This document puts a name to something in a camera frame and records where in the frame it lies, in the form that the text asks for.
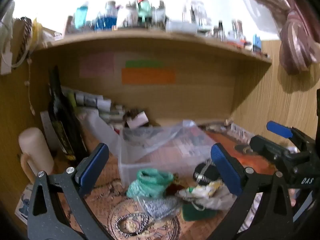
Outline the green knit cloth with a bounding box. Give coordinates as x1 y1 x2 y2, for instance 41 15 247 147
126 168 174 201

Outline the blue printed card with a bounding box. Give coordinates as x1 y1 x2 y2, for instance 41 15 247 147
14 184 33 225

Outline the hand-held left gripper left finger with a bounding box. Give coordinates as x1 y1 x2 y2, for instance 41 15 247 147
27 143 118 240

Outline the white plastic bag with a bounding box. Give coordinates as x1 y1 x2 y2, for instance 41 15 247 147
0 2 16 76

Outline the row of small bottles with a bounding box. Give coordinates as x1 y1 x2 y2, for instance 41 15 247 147
152 0 270 57

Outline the beaded bracelet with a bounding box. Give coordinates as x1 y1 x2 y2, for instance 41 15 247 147
114 212 151 236

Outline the pink sticky note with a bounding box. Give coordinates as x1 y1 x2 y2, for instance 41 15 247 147
79 53 115 78

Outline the dark glass wine bottle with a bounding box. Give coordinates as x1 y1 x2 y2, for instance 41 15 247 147
47 66 88 161

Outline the blue liquid bottle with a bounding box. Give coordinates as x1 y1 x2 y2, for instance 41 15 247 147
96 1 118 31

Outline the mint green figurine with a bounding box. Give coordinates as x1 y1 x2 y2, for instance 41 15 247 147
136 0 153 22

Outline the row of small boxes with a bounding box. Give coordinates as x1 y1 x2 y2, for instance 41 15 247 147
61 86 126 128

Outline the orange sticky note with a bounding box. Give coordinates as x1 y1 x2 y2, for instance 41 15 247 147
121 68 176 85

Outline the blue small box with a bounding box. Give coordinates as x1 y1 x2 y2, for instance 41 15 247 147
252 33 262 53

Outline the pink tied curtain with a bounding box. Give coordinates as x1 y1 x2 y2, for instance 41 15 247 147
236 0 320 76

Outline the woven straw bag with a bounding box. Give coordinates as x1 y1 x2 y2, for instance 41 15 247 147
13 17 33 68

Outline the black knit sock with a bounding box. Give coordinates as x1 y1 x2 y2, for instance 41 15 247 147
193 158 222 186

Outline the white striped cloth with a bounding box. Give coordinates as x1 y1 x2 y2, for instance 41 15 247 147
239 194 264 233

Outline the cream mug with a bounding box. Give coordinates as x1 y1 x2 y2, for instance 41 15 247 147
18 127 55 183

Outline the white and yellow cloth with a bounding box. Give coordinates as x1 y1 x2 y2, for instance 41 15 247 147
175 179 237 211

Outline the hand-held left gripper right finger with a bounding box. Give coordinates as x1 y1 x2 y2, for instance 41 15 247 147
207 143 294 240

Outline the dark red small item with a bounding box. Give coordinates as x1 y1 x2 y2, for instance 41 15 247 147
164 182 183 196

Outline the teal plastic bottle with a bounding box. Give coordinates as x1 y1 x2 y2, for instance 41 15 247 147
74 1 89 29

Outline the white and brown box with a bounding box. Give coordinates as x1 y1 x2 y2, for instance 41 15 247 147
126 111 148 128

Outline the clear plastic storage box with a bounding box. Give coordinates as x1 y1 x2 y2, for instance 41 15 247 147
118 126 221 188

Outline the wooden shelf unit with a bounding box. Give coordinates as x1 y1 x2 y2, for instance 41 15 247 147
0 25 320 205

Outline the silver grey mesh cloth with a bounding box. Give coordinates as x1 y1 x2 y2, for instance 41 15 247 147
137 195 183 219

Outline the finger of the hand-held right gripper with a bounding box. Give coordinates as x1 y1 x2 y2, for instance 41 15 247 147
249 135 292 164
266 121 316 153

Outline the green sponge cloth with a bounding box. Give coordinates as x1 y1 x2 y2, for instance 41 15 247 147
182 202 218 222

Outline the green sticky note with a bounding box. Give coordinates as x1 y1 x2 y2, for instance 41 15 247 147
125 60 164 68

